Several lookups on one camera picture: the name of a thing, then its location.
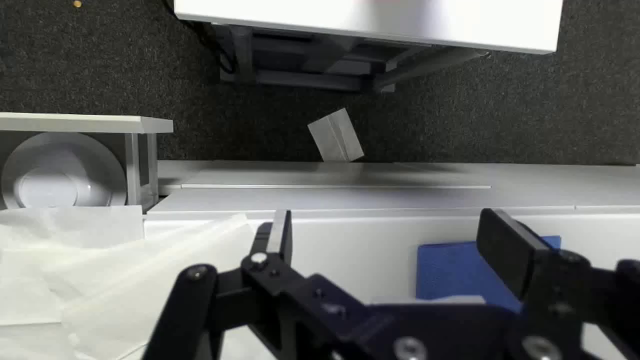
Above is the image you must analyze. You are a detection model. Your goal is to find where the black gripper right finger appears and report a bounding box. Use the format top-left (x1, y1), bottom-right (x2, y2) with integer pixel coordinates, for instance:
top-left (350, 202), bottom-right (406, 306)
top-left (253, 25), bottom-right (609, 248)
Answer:
top-left (476, 208), bottom-right (640, 360)

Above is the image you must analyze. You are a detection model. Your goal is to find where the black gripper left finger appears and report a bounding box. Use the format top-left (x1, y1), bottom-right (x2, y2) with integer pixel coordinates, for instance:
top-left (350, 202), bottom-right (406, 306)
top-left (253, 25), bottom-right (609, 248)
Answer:
top-left (140, 208), bottom-right (368, 360)

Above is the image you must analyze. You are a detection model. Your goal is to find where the blue placemat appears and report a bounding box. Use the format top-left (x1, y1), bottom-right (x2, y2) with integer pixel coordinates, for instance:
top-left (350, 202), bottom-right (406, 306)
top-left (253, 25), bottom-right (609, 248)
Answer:
top-left (415, 233), bottom-right (564, 315)

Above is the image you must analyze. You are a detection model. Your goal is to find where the white paper piece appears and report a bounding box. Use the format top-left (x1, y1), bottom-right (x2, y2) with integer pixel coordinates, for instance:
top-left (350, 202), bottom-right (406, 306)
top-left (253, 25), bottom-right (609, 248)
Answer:
top-left (305, 106), bottom-right (365, 163)

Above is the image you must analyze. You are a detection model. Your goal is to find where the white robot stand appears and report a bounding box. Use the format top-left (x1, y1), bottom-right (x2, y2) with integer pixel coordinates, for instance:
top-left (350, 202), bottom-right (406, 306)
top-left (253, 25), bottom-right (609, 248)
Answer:
top-left (171, 0), bottom-right (566, 93)

